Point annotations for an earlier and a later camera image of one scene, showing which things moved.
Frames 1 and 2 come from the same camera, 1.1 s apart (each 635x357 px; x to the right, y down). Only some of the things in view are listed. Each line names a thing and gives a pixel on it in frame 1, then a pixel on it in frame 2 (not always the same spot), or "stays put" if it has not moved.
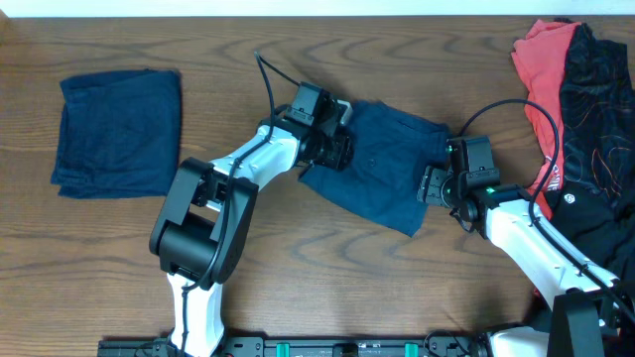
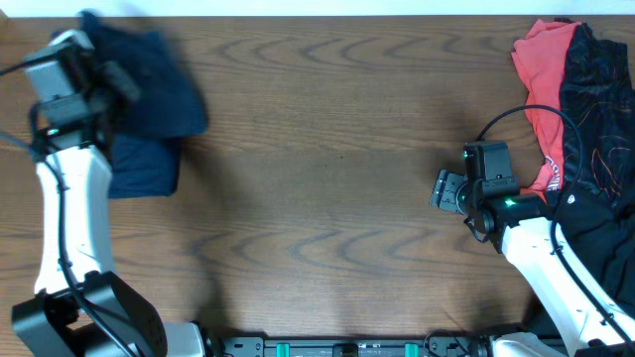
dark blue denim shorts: [388, 154] -> [147, 144]
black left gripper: [340, 153] -> [117, 79]
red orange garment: [543, 52] stays put
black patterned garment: [597, 115] stays put
